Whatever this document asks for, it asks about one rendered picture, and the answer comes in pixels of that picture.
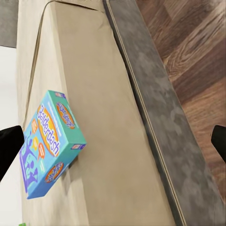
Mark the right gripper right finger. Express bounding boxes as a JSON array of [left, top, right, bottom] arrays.
[[211, 125, 226, 163]]

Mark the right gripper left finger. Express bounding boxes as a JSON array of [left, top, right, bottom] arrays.
[[0, 125, 24, 182]]

